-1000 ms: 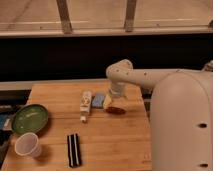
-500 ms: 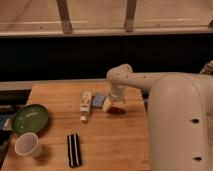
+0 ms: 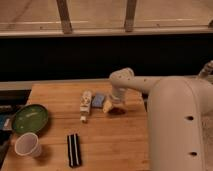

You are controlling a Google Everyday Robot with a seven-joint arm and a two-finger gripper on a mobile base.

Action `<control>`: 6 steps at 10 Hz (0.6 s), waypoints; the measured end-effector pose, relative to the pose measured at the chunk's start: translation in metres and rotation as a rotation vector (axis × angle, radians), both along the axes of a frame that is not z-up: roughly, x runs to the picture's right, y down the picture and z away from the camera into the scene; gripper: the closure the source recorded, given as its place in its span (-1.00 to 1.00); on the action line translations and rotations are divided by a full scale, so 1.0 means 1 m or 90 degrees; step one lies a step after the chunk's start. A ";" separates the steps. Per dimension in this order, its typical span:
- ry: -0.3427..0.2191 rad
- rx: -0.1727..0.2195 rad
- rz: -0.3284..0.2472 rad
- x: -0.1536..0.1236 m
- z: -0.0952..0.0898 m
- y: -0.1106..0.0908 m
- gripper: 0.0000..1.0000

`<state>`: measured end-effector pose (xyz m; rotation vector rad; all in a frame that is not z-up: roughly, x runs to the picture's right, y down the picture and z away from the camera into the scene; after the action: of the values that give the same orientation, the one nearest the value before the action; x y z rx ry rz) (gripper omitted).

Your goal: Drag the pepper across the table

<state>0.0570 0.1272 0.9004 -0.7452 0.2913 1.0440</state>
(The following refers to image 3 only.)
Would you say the blue sponge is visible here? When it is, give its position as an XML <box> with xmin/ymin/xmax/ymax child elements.
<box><xmin>92</xmin><ymin>94</ymin><xmax>105</xmax><ymax>108</ymax></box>

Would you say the white tube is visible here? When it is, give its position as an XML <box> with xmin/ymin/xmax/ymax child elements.
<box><xmin>80</xmin><ymin>90</ymin><xmax>92</xmax><ymax>123</ymax></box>

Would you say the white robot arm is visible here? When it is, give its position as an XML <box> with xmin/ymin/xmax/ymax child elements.
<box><xmin>107</xmin><ymin>60</ymin><xmax>213</xmax><ymax>171</ymax></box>

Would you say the green plate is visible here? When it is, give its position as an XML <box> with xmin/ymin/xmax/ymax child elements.
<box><xmin>12</xmin><ymin>104</ymin><xmax>49</xmax><ymax>134</ymax></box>

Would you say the black striped cloth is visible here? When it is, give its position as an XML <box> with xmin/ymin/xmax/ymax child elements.
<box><xmin>67</xmin><ymin>134</ymin><xmax>82</xmax><ymax>168</ymax></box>

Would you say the white paper cup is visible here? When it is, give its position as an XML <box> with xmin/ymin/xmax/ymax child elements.
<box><xmin>14</xmin><ymin>132</ymin><xmax>42</xmax><ymax>157</ymax></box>

